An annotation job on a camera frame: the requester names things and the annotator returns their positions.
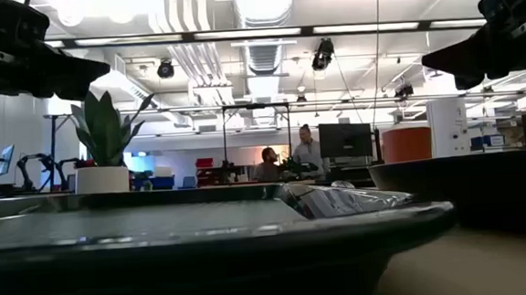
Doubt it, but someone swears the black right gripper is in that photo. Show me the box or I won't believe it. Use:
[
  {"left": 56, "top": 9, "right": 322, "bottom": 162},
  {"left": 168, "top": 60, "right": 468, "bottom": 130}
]
[{"left": 416, "top": 0, "right": 526, "bottom": 93}]

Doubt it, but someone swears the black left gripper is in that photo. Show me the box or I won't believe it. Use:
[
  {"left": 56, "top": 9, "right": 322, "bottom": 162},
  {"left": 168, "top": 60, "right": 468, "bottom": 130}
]
[{"left": 0, "top": 0, "right": 112, "bottom": 106}]

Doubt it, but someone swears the orange-red plastic cup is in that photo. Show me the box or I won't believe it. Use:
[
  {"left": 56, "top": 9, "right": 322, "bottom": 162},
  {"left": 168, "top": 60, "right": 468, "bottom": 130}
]
[{"left": 381, "top": 125, "right": 434, "bottom": 164}]

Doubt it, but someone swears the black round plate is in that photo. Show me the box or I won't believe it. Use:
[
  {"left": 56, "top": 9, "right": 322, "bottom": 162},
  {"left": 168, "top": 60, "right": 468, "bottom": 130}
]
[{"left": 367, "top": 148, "right": 526, "bottom": 245}]

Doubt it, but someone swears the dark green plastic tray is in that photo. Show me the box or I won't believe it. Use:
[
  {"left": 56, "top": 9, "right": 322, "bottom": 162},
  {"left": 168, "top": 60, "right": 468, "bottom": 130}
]
[{"left": 0, "top": 171, "right": 461, "bottom": 295}]

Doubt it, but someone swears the white square pillar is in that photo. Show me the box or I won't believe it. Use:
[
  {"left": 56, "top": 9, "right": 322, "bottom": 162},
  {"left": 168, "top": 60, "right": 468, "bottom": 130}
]
[{"left": 426, "top": 97, "right": 471, "bottom": 159}]

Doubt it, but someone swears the green plant in white pot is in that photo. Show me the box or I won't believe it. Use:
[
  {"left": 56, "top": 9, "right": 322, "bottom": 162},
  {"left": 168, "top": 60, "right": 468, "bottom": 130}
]
[{"left": 68, "top": 87, "right": 162, "bottom": 196}]

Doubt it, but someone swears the dark tall metal stand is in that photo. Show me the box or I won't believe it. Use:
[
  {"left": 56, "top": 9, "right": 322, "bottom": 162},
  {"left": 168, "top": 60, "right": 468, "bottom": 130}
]
[{"left": 42, "top": 112, "right": 79, "bottom": 193}]

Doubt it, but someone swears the blue box with white label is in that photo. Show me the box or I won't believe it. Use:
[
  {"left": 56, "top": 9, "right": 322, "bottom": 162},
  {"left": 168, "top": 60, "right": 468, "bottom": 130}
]
[{"left": 470, "top": 132, "right": 508, "bottom": 151}]

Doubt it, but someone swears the lit tilted monitor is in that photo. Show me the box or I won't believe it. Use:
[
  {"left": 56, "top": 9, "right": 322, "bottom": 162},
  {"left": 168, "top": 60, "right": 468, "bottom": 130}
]
[{"left": 0, "top": 143, "right": 17, "bottom": 177}]

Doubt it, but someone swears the standing person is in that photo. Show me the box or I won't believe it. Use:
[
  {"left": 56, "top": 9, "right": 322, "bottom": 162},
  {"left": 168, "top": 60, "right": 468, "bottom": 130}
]
[{"left": 289, "top": 122, "right": 332, "bottom": 180}]

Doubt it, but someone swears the seated person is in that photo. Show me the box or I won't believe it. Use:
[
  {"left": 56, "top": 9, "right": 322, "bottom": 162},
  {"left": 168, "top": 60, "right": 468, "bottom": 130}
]
[{"left": 249, "top": 145, "right": 282, "bottom": 184}]

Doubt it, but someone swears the black round ceiling camera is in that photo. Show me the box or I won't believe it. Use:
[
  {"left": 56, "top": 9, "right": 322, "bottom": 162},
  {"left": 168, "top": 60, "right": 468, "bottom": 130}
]
[{"left": 155, "top": 57, "right": 176, "bottom": 80}]

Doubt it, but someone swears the black overhead rig camera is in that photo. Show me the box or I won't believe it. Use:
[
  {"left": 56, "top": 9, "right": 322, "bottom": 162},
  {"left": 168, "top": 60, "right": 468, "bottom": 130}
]
[{"left": 310, "top": 37, "right": 337, "bottom": 72}]

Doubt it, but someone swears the black tall stand frame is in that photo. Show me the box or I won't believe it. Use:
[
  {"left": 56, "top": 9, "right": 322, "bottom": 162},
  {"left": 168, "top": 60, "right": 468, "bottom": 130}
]
[{"left": 219, "top": 101, "right": 294, "bottom": 170}]

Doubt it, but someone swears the black overhead frame bar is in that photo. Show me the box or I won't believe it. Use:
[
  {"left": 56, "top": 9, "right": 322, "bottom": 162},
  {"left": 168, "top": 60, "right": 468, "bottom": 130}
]
[{"left": 43, "top": 12, "right": 489, "bottom": 56}]

